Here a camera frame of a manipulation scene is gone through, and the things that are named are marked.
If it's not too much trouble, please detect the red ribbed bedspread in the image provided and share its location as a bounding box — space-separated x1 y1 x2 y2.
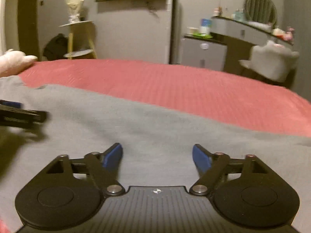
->
20 59 310 137

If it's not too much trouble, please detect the black bag on floor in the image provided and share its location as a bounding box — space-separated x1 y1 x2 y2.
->
43 33 68 61

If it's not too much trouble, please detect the grey small fridge cabinet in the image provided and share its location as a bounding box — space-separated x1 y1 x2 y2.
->
180 35 227 71

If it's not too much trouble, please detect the white fluffy chair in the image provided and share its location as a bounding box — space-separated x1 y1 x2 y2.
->
239 40 299 83

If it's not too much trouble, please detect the cream flower bouquet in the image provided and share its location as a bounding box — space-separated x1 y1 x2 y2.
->
65 0 85 23

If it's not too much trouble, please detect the grey tall cabinet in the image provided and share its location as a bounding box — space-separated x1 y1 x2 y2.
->
164 0 180 64

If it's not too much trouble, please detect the grey vanity desk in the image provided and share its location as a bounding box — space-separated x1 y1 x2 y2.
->
210 15 295 73

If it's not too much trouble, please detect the blue white container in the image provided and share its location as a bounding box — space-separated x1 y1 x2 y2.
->
199 18 211 35

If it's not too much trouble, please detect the round black mirror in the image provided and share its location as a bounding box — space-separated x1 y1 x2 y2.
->
244 0 278 26

